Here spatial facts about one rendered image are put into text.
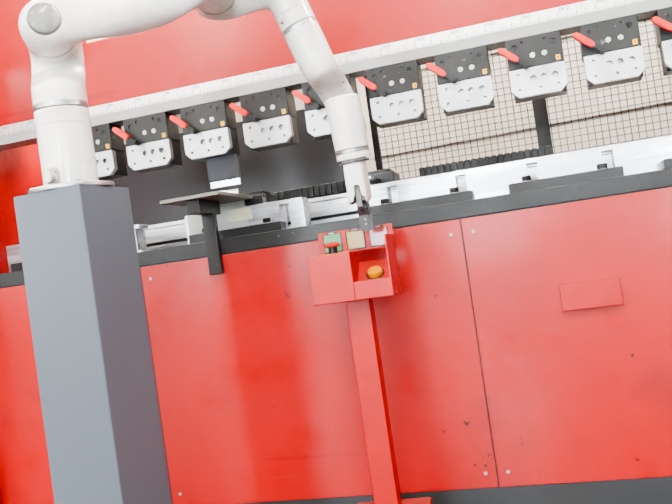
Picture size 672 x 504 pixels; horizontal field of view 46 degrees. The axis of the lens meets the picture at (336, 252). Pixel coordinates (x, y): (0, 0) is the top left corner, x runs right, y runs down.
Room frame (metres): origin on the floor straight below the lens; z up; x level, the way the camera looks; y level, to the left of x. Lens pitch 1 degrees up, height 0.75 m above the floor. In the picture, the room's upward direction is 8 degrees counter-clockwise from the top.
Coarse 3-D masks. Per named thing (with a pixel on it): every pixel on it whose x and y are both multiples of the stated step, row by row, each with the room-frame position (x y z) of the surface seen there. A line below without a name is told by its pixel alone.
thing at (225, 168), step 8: (208, 160) 2.48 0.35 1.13; (216, 160) 2.47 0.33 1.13; (224, 160) 2.47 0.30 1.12; (232, 160) 2.46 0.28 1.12; (208, 168) 2.48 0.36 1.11; (216, 168) 2.47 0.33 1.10; (224, 168) 2.47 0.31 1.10; (232, 168) 2.46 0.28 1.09; (208, 176) 2.48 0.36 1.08; (216, 176) 2.48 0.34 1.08; (224, 176) 2.47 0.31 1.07; (232, 176) 2.46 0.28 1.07; (240, 176) 2.47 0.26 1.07; (216, 184) 2.49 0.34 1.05; (224, 184) 2.48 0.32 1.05; (232, 184) 2.47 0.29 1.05
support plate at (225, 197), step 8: (208, 192) 2.19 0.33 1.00; (216, 192) 2.19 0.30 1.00; (224, 192) 2.23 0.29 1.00; (168, 200) 2.23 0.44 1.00; (176, 200) 2.22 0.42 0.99; (184, 200) 2.22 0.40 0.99; (216, 200) 2.34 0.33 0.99; (224, 200) 2.38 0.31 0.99; (232, 200) 2.41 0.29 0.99; (240, 200) 2.44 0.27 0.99
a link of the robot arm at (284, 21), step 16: (240, 0) 1.92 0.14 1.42; (256, 0) 1.90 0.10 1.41; (272, 0) 1.89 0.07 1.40; (288, 0) 1.88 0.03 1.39; (304, 0) 1.90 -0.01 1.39; (208, 16) 1.93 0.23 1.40; (224, 16) 1.95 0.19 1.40; (240, 16) 1.95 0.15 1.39; (288, 16) 1.88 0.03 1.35; (304, 16) 1.88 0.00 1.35
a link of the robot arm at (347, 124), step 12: (336, 96) 1.90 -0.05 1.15; (348, 96) 1.90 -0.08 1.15; (336, 108) 1.90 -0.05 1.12; (348, 108) 1.90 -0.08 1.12; (360, 108) 1.92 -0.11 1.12; (336, 120) 1.91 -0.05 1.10; (348, 120) 1.90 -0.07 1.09; (360, 120) 1.92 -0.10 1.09; (336, 132) 1.92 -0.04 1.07; (348, 132) 1.90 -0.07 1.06; (360, 132) 1.91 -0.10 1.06; (336, 144) 1.93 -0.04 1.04; (348, 144) 1.91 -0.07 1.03; (360, 144) 1.91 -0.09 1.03
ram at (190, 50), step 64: (0, 0) 2.62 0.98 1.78; (320, 0) 2.34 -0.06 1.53; (384, 0) 2.29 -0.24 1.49; (448, 0) 2.24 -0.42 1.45; (512, 0) 2.20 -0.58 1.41; (576, 0) 2.15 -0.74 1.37; (0, 64) 2.63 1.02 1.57; (128, 64) 2.51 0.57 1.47; (192, 64) 2.45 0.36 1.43; (256, 64) 2.40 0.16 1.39; (384, 64) 2.30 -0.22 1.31
